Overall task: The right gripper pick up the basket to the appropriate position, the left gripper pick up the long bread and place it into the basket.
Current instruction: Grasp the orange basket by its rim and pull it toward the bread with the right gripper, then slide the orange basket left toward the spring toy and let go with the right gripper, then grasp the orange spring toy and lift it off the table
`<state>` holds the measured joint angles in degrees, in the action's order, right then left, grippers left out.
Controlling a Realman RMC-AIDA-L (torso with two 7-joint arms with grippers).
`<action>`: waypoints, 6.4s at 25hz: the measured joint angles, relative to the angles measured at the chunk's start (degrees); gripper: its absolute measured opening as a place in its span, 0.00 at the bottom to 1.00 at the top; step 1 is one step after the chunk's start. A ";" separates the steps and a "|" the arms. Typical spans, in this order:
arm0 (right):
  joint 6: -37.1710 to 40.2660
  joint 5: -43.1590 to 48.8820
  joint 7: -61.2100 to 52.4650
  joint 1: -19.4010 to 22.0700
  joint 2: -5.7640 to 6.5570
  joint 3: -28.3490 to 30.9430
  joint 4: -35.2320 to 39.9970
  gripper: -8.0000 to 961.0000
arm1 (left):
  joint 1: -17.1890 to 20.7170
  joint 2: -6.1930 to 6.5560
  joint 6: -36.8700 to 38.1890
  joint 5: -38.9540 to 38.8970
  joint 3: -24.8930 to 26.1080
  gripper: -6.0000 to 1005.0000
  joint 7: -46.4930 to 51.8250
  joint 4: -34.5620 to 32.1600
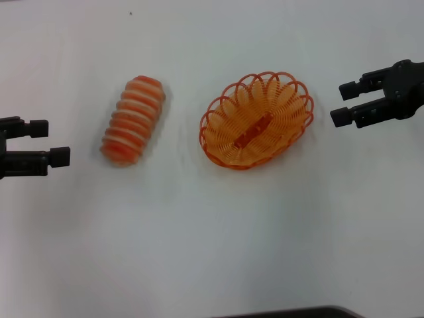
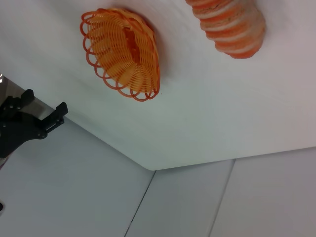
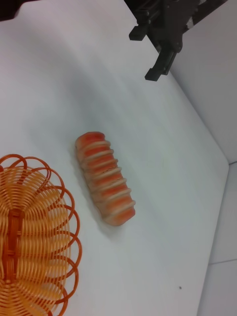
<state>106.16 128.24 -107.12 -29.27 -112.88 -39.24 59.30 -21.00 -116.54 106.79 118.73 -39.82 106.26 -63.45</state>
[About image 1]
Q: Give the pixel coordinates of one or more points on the orange white striped bread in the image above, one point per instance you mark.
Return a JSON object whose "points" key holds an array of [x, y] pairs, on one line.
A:
{"points": [[132, 122]]}

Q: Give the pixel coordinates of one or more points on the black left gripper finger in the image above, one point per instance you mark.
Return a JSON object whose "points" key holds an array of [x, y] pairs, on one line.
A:
{"points": [[49, 158], [36, 128]]}

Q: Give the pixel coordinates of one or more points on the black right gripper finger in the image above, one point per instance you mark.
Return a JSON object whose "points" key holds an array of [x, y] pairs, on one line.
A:
{"points": [[361, 114], [364, 85]]}

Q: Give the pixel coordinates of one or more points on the orange woven plastic basket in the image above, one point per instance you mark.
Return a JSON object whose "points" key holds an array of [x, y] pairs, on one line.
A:
{"points": [[253, 130]]}

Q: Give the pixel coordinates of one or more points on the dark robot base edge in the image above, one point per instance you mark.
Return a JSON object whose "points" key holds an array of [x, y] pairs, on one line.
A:
{"points": [[298, 313]]}

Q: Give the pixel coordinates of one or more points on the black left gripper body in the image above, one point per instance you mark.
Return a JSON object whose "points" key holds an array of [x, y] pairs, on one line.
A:
{"points": [[2, 142]]}

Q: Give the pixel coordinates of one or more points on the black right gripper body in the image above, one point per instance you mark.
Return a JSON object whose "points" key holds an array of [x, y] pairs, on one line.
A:
{"points": [[409, 89]]}

